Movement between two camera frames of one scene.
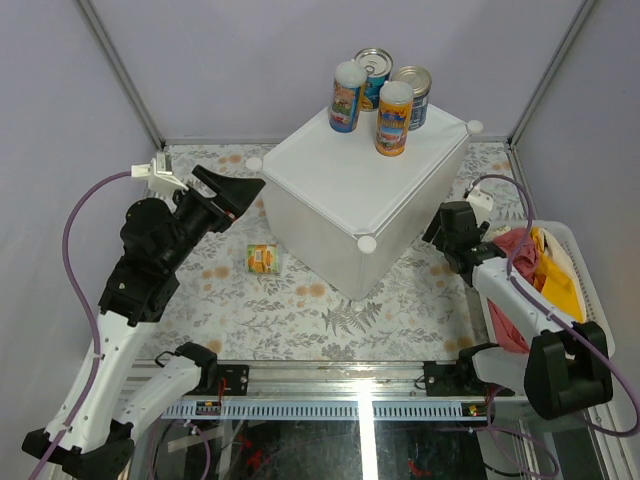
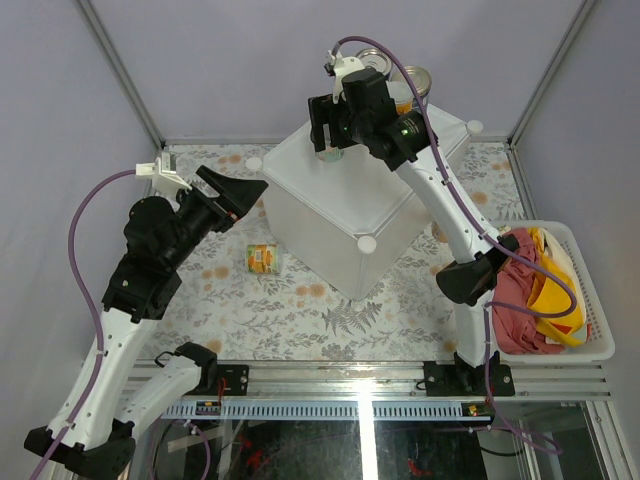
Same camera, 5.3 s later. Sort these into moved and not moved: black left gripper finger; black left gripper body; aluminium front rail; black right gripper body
Moved: black right gripper body
Not moved: black left gripper body; black left gripper finger; aluminium front rail
